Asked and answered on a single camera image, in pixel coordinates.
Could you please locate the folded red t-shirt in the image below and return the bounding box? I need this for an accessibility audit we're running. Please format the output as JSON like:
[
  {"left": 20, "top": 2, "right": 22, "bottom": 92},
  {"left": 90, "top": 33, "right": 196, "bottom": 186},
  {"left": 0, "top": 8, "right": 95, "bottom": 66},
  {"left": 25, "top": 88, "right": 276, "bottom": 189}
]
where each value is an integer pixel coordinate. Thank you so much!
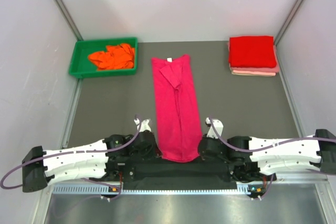
[{"left": 228, "top": 36, "right": 277, "bottom": 68}]

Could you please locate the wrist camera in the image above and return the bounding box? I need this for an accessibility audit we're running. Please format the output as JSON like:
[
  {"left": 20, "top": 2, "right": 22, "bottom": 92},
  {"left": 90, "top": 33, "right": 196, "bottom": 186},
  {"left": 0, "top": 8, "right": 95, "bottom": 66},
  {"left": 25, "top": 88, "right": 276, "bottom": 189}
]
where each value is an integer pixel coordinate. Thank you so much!
[
  {"left": 134, "top": 118, "right": 152, "bottom": 132},
  {"left": 205, "top": 118, "right": 224, "bottom": 139}
]

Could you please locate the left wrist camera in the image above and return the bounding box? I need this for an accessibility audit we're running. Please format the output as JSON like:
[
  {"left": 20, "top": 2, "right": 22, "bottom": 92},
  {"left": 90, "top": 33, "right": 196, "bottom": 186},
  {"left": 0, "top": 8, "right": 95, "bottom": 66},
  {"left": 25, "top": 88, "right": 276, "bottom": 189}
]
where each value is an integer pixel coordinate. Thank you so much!
[{"left": 134, "top": 118, "right": 152, "bottom": 132}]

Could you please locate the folded peach t-shirt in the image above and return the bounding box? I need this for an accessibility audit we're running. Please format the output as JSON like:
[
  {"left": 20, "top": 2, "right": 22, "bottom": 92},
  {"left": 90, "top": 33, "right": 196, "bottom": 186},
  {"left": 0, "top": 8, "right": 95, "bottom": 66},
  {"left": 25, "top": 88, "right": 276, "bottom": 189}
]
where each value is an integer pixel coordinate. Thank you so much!
[{"left": 231, "top": 70, "right": 277, "bottom": 77}]

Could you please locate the orange t-shirt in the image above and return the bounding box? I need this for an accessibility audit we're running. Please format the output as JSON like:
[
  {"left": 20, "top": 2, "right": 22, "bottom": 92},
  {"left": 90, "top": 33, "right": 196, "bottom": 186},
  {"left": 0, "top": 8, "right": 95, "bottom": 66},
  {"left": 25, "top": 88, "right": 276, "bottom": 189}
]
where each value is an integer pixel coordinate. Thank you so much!
[{"left": 88, "top": 43, "right": 135, "bottom": 71}]

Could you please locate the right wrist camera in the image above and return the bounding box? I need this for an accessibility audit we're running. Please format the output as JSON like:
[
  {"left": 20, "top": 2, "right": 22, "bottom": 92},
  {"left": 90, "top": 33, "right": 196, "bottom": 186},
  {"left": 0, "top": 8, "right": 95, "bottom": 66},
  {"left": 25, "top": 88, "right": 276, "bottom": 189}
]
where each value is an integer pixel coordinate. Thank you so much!
[{"left": 205, "top": 118, "right": 224, "bottom": 139}]

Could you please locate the green plastic bin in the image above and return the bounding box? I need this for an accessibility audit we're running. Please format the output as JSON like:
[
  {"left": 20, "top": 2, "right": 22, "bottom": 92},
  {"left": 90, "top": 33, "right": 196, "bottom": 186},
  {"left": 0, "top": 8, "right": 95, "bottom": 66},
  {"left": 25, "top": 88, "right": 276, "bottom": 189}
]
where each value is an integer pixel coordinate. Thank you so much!
[{"left": 69, "top": 37, "right": 138, "bottom": 79}]

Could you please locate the slotted grey cable duct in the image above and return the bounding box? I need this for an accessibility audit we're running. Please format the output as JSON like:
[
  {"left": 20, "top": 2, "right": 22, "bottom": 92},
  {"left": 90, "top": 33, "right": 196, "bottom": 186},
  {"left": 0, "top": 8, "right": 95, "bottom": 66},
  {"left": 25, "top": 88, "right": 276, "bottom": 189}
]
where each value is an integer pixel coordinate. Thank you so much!
[{"left": 52, "top": 184, "right": 265, "bottom": 195}]

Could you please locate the aluminium frame rail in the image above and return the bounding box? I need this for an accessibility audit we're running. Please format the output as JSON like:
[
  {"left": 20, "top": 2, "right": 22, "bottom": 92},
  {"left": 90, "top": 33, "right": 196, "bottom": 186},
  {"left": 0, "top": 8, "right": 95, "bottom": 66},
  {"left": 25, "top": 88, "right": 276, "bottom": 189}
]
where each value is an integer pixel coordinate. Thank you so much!
[{"left": 274, "top": 172, "right": 328, "bottom": 184}]

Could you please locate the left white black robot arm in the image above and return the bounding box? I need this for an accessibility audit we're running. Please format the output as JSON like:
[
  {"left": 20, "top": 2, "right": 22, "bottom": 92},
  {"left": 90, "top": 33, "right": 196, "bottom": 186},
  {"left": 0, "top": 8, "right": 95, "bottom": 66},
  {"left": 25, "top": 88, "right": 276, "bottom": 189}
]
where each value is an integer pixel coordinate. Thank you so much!
[{"left": 22, "top": 130, "right": 158, "bottom": 193}]

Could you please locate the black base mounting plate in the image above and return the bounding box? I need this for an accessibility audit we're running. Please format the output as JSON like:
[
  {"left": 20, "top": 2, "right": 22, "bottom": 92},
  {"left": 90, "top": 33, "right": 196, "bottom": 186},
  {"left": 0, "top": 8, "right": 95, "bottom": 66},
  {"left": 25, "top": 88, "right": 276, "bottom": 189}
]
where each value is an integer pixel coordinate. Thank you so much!
[{"left": 102, "top": 157, "right": 262, "bottom": 190}]

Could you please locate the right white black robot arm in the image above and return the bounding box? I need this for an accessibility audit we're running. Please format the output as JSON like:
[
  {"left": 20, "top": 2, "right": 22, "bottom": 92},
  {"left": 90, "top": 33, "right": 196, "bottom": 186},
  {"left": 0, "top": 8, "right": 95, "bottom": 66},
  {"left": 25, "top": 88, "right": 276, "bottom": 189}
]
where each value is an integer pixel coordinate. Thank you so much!
[{"left": 198, "top": 129, "right": 335, "bottom": 183}]

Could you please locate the magenta pink t-shirt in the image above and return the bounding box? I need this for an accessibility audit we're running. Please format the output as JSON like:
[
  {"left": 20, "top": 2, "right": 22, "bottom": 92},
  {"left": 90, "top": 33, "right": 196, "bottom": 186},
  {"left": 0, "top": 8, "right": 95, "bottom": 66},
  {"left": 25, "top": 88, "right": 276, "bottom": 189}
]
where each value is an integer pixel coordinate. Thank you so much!
[{"left": 151, "top": 55, "right": 202, "bottom": 163}]

